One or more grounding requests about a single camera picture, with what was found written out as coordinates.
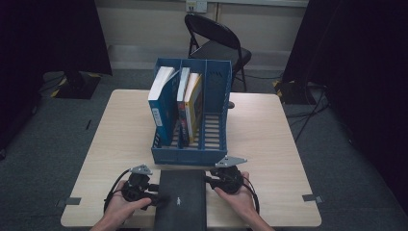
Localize person's right hand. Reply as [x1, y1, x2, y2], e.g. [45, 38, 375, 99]
[213, 172, 256, 219]

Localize black book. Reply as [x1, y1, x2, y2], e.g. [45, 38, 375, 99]
[153, 169, 208, 231]

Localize red book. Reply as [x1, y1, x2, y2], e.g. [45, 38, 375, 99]
[176, 66, 192, 147]

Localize black stand base yellow tape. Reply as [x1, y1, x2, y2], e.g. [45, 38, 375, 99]
[50, 70, 102, 100]
[272, 79, 323, 105]

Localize blue book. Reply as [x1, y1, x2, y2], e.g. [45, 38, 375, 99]
[147, 65, 181, 147]

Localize yellow book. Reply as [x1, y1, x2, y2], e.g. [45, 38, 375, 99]
[184, 72, 204, 144]

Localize right hand-held gripper black cable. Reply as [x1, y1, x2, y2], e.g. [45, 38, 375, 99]
[242, 182, 261, 215]

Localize white wall socket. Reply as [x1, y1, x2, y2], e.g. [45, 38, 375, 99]
[186, 0, 208, 13]

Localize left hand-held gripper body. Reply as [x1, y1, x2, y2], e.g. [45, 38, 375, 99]
[121, 164, 154, 202]

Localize blue plastic file rack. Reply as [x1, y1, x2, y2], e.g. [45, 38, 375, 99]
[150, 57, 233, 167]

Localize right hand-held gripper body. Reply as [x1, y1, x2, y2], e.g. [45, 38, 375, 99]
[213, 155, 248, 194]

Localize grey tape strip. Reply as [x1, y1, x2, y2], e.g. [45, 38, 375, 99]
[56, 196, 82, 208]
[301, 193, 325, 205]

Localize hand-held gripper black cable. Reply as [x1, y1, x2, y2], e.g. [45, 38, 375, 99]
[103, 168, 133, 213]
[242, 182, 261, 215]

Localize left hand-held gripper black cable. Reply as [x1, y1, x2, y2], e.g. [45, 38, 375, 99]
[103, 168, 133, 213]

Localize black folding chair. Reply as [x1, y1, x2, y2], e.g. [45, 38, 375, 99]
[184, 13, 253, 110]

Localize person's left hand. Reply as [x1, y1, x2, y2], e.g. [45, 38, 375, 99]
[104, 180, 152, 225]

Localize black floor cables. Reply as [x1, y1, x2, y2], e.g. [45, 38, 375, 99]
[285, 86, 331, 143]

